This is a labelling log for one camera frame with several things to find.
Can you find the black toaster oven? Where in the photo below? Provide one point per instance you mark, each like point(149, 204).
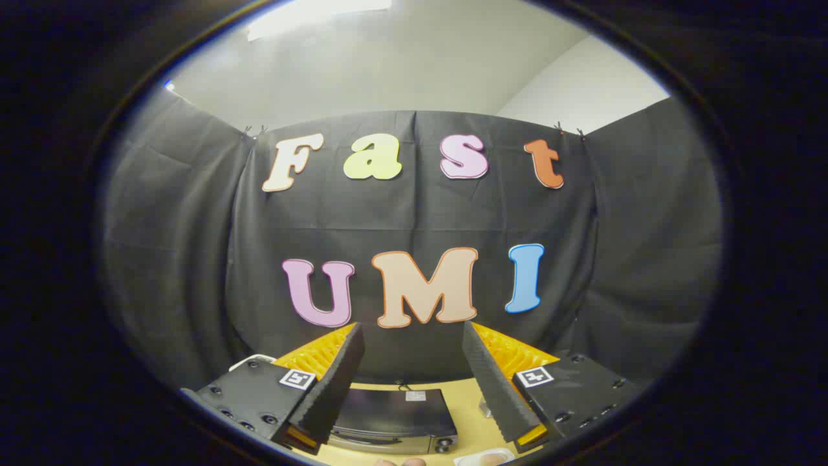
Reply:
point(394, 411)

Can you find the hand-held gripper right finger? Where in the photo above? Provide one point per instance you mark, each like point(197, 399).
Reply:
point(488, 382)

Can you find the sugared cream doughnut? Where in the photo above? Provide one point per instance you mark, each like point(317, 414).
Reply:
point(493, 459)

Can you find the black backdrop cloth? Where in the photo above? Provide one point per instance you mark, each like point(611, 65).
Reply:
point(414, 213)

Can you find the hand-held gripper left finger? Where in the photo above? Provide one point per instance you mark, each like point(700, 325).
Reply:
point(336, 382)

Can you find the white bread toaster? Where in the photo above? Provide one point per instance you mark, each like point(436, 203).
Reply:
point(253, 358)

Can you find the white plate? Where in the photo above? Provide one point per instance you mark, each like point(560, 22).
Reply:
point(464, 460)

